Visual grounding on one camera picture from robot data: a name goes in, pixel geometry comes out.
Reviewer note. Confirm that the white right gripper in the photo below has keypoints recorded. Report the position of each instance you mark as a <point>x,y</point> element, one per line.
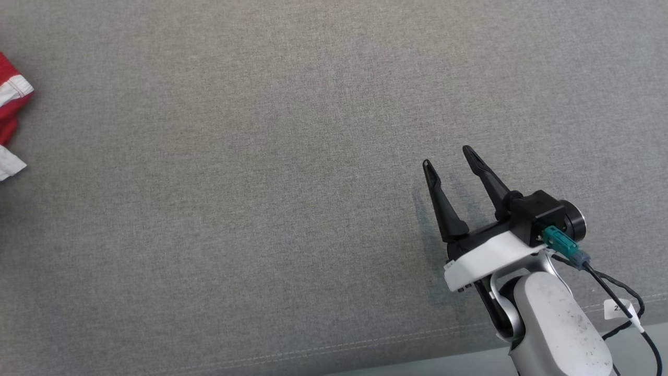
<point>490,258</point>

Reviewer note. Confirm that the red shorts number 23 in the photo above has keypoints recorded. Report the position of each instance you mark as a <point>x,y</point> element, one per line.
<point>8,104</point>

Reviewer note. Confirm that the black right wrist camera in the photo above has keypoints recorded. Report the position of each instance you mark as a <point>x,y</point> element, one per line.
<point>537,211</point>

